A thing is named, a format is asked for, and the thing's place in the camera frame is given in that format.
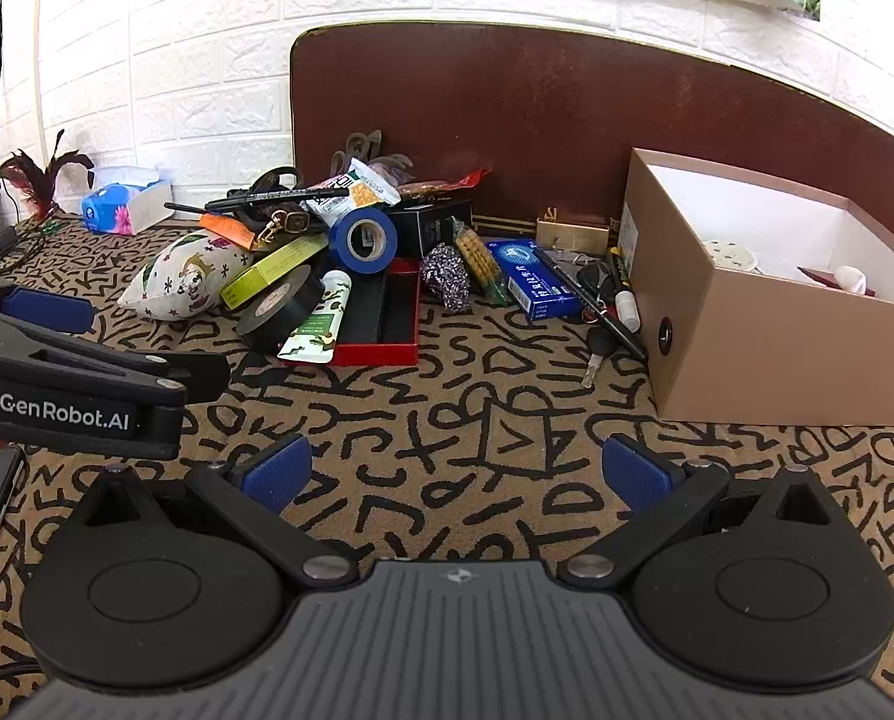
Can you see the brown wooden board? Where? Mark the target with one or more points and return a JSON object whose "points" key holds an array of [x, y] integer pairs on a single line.
{"points": [[567, 112]]}

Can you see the key with black head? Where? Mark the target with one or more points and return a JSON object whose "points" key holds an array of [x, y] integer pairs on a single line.
{"points": [[595, 360]]}

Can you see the small wooden box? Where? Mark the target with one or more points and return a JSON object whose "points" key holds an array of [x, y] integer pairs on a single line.
{"points": [[567, 234]]}

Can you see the green printed tube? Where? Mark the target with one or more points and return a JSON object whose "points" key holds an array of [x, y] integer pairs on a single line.
{"points": [[319, 315]]}

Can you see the black and yellow marker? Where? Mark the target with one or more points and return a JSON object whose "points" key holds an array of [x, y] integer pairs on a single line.
{"points": [[622, 281]]}

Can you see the blue box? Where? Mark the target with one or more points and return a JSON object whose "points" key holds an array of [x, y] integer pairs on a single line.
{"points": [[533, 277]]}

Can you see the metal letter ornament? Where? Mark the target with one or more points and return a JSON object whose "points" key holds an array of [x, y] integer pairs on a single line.
{"points": [[357, 144]]}

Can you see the silver black foil pouch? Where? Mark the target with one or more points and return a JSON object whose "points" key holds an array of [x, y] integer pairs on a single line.
{"points": [[443, 277]]}

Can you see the black box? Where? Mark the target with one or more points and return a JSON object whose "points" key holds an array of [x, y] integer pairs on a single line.
{"points": [[432, 229]]}

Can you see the blue floral tissue pack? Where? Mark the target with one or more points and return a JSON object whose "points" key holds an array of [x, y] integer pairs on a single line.
{"points": [[117, 210]]}

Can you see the green flat box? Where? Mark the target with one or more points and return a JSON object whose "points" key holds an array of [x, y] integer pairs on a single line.
{"points": [[274, 270]]}

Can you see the dark red feather toy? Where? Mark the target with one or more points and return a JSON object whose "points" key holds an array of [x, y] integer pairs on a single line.
{"points": [[38, 172]]}

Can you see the orange packet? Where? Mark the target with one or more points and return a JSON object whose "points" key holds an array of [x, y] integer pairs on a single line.
{"points": [[226, 229]]}

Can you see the brown patterned blanket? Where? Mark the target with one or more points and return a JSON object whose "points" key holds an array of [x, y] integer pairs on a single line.
{"points": [[454, 427]]}

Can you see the white patterned round item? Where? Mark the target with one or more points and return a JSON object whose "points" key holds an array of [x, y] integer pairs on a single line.
{"points": [[728, 255]]}

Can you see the black tape roll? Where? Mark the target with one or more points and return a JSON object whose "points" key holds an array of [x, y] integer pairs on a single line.
{"points": [[267, 311]]}

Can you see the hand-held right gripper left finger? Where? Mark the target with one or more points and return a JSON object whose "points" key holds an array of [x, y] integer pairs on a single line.
{"points": [[286, 465]]}

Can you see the small white bottle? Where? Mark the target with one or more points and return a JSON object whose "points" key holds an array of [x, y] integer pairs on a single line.
{"points": [[627, 309]]}

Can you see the yellow biscuit packet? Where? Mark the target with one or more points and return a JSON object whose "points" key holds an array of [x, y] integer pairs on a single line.
{"points": [[477, 262]]}

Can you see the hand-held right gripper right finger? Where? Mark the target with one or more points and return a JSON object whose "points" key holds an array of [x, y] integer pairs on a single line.
{"points": [[634, 472]]}

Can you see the black car key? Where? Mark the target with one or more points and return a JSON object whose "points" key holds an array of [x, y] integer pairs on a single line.
{"points": [[593, 286]]}

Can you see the brown cardboard box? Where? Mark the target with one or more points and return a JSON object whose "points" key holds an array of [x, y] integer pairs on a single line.
{"points": [[754, 337]]}

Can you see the small white object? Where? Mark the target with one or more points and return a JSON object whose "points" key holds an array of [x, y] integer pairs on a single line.
{"points": [[850, 281]]}

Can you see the white floral pouch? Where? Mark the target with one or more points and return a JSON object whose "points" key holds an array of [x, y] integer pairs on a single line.
{"points": [[184, 270]]}

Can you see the red and black tray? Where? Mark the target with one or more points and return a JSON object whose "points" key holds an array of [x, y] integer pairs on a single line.
{"points": [[387, 315]]}

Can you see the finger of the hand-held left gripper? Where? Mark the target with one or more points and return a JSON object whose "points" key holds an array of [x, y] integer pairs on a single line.
{"points": [[42, 311], [117, 369]]}

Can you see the white and yellow snack packet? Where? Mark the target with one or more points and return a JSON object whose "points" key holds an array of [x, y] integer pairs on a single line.
{"points": [[364, 187]]}

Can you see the long black pen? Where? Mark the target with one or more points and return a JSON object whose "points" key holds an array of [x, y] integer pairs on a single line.
{"points": [[597, 309]]}

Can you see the blue tape roll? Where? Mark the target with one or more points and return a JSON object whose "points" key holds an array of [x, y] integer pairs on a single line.
{"points": [[342, 247]]}

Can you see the red snack wrapper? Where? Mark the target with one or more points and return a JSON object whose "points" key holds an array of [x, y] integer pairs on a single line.
{"points": [[439, 184]]}

